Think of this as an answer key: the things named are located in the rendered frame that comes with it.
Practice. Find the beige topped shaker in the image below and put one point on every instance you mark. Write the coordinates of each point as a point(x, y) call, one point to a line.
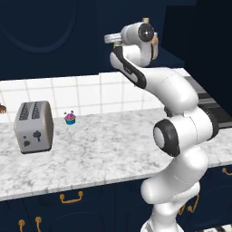
point(146, 20)

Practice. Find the small yellow green object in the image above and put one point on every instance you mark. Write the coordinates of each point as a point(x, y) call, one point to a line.
point(116, 46)

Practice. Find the black hob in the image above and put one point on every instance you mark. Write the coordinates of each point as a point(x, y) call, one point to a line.
point(216, 111)

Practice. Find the brown round object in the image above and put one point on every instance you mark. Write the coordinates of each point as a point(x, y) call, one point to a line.
point(2, 108)

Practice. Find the tan condiment bottle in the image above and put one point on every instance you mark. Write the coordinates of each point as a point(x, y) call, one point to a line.
point(155, 48)

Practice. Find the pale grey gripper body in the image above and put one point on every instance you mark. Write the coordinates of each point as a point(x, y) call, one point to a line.
point(113, 38)

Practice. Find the navy drawer front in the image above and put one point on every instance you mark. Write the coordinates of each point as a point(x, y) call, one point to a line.
point(90, 208)

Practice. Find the blue pink cupcake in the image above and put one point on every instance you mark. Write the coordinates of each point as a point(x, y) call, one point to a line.
point(70, 118)

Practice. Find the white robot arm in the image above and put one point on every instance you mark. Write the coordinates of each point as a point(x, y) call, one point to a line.
point(178, 90)

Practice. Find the silver toaster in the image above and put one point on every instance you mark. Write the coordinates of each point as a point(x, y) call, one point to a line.
point(33, 127)

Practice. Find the navy tall side panel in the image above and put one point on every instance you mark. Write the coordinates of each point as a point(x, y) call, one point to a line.
point(211, 39)

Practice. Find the navy arched cabinet door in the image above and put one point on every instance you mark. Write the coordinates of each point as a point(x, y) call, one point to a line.
point(45, 33)

